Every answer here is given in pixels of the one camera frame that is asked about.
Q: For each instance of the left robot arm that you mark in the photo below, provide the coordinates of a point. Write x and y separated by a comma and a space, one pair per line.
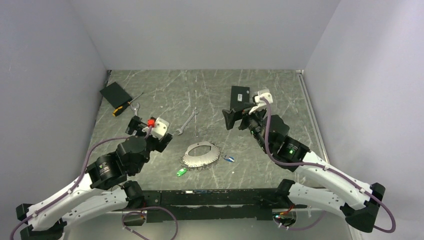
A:
102, 186

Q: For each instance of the aluminium rail right side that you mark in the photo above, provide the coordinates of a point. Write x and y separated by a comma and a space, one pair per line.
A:
312, 116

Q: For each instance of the yellow handled screwdriver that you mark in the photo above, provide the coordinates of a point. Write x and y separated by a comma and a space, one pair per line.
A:
122, 108

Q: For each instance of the steel key holder plate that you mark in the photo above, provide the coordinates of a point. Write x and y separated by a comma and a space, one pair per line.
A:
189, 161

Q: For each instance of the large silver wrench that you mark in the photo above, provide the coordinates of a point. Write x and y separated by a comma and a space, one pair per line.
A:
135, 106

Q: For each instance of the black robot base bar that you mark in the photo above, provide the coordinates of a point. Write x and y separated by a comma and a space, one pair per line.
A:
261, 204

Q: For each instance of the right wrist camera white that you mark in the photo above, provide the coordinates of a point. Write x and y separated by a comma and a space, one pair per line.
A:
261, 100

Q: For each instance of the blue key tag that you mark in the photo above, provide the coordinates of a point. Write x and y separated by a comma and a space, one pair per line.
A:
229, 159

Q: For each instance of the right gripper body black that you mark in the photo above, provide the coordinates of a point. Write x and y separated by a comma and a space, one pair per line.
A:
252, 122

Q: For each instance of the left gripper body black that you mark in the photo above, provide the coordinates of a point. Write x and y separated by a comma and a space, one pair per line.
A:
155, 143

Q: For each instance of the black box on table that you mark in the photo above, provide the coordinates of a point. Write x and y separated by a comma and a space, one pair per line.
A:
239, 95

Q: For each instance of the green key tag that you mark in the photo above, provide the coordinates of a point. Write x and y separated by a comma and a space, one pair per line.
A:
181, 172

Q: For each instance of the small silver wrench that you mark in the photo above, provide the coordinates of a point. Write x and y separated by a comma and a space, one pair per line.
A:
180, 130

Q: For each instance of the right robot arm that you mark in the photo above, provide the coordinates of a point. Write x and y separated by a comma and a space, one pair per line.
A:
357, 202

